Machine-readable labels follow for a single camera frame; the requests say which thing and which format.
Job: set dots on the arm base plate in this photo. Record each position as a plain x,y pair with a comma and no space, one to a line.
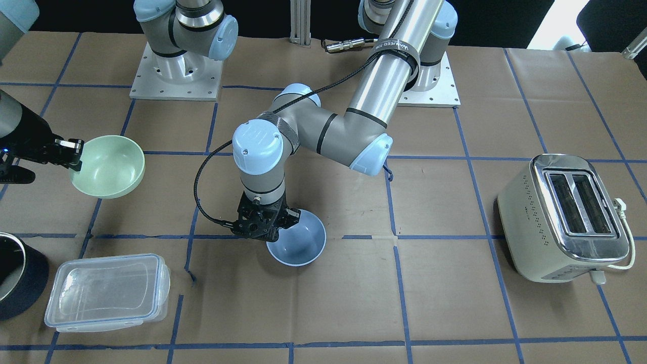
435,88
188,77

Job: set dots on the aluminium frame post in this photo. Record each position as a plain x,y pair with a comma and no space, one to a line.
300,11

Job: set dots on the dark blue pot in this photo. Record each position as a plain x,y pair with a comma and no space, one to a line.
24,276

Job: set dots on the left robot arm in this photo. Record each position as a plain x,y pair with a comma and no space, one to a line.
413,36

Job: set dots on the blue bowl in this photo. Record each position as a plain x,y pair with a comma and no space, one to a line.
300,244

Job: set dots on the clear plastic food container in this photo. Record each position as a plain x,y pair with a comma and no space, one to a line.
108,293

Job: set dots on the metal cable connector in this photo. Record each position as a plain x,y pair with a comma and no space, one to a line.
347,45

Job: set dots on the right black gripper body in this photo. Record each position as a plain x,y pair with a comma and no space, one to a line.
26,132

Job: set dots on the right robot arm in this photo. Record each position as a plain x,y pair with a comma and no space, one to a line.
17,17

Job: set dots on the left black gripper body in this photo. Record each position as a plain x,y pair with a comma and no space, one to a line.
289,216

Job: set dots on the rear left robot arm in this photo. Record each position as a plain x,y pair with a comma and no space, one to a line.
187,43

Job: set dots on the cream two-slot toaster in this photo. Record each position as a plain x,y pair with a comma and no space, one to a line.
559,221

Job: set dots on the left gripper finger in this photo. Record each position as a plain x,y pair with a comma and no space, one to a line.
290,217

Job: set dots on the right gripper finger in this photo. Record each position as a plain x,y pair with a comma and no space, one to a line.
68,153

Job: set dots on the green bowl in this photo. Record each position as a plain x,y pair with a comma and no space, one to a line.
111,167

